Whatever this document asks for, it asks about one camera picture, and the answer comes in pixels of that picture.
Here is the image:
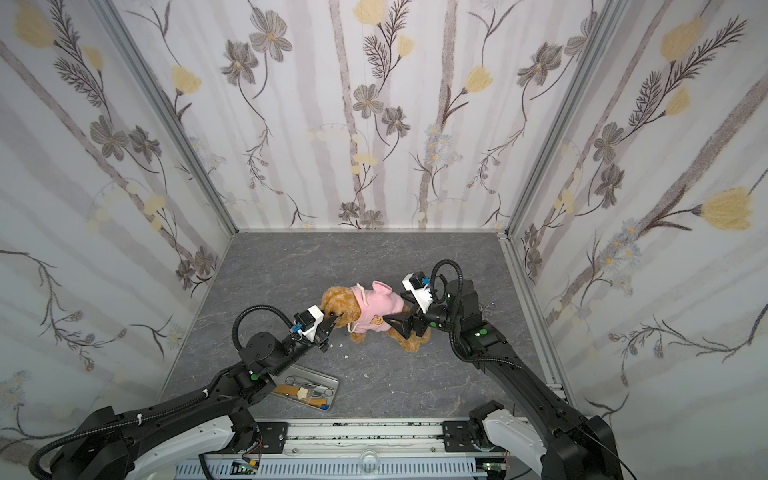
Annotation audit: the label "pink teddy hoodie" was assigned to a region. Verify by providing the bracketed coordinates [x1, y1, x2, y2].
[347, 281, 405, 334]

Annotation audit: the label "brown teddy bear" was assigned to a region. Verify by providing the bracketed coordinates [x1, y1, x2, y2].
[320, 286, 431, 353]

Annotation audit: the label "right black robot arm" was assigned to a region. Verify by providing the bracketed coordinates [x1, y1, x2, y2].
[385, 272, 623, 479]

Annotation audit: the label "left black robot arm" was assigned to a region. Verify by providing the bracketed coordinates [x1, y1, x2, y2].
[28, 305, 338, 479]

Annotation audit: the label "metal tray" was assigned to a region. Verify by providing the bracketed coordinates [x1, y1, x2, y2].
[272, 365, 340, 411]

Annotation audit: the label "scissors in tray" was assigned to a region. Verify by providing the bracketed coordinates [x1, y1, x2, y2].
[285, 376, 335, 398]

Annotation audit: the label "wooden brush in tray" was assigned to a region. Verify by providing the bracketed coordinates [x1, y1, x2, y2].
[274, 384, 330, 410]

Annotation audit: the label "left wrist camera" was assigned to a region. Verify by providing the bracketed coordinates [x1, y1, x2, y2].
[291, 305, 324, 342]

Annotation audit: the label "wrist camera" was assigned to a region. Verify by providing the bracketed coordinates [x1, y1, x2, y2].
[401, 271, 433, 313]
[291, 305, 324, 342]

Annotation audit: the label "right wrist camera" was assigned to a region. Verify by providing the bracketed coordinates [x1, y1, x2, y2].
[401, 271, 433, 313]

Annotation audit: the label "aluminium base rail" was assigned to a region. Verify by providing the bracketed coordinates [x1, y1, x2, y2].
[173, 417, 613, 480]

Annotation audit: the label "black corrugated cable hose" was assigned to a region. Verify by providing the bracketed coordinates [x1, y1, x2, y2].
[27, 304, 295, 480]

